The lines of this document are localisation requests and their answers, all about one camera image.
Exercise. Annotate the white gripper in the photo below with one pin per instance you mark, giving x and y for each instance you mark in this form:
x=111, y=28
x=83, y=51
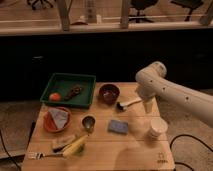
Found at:
x=146, y=95

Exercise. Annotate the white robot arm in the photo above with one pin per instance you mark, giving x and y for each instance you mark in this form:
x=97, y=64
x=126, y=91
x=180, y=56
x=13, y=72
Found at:
x=151, y=81

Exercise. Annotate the white paper cup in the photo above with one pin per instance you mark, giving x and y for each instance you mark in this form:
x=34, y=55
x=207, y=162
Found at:
x=158, y=126

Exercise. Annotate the small metal cup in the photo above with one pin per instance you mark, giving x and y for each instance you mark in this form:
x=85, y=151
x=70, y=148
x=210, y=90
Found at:
x=88, y=123

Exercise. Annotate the blue sponge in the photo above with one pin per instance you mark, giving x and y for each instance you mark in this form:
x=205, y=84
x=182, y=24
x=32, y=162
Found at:
x=118, y=127

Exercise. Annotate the dark red bowl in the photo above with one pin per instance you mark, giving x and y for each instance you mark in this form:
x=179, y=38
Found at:
x=109, y=93

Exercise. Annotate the green plastic tray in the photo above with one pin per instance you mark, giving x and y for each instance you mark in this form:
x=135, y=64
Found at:
x=63, y=83

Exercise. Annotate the brown toy in tray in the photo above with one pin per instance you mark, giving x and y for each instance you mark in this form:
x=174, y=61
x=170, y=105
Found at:
x=72, y=93

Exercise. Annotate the yellow banana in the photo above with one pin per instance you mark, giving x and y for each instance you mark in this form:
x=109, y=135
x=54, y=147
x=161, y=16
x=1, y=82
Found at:
x=75, y=148

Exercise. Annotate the grey white cloth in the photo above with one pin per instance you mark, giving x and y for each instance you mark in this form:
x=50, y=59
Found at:
x=59, y=116

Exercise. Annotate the orange fruit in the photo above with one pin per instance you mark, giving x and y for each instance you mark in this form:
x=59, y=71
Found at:
x=55, y=97

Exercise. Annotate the brown bread piece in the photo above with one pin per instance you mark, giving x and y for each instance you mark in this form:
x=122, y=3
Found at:
x=59, y=143

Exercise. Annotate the office chair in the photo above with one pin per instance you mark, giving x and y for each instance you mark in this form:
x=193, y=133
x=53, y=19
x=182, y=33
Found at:
x=141, y=5

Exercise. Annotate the silver fork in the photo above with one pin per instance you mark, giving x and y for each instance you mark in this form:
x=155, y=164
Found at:
x=39, y=155

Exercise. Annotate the wooden post right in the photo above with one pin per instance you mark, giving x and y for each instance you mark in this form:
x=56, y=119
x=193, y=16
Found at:
x=124, y=20

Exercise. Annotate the wooden post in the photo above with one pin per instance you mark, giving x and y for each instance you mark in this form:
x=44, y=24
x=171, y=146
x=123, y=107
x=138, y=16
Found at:
x=63, y=13
x=124, y=20

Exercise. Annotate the wooden post left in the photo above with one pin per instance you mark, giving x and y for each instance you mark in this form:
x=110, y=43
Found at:
x=63, y=13

